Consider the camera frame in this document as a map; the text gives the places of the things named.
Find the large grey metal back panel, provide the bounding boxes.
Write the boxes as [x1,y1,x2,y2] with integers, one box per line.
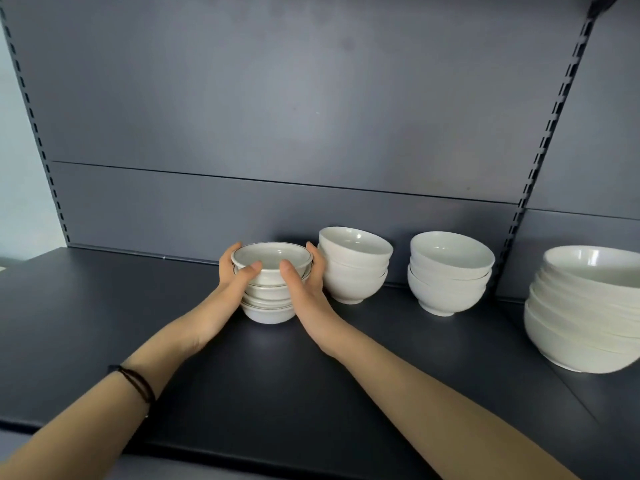
[0,0,591,205]
[529,0,640,221]

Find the grey slotted shelf upright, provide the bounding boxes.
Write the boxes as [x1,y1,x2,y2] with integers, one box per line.
[0,9,71,245]

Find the narrow grey metal back panel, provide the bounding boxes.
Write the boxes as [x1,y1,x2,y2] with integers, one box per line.
[49,161,519,285]

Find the person's left forearm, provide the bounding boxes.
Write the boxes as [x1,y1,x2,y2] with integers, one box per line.
[0,322,201,480]

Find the person's left hand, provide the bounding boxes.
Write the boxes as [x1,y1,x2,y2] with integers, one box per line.
[175,242,263,355]

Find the person's right forearm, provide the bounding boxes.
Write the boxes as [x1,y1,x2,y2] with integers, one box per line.
[327,327,581,480]

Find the black cord bracelet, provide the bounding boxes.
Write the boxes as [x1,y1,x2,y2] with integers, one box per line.
[107,364,157,418]

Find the person's right hand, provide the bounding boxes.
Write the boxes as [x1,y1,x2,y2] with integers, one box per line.
[279,241,355,359]

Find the group of white bowls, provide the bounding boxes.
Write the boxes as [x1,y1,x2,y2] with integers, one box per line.
[495,208,640,301]

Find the white wide-rimmed ceramic bowl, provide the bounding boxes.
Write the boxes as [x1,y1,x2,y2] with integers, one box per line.
[231,242,314,287]
[239,300,299,325]
[242,279,301,301]
[241,293,296,311]

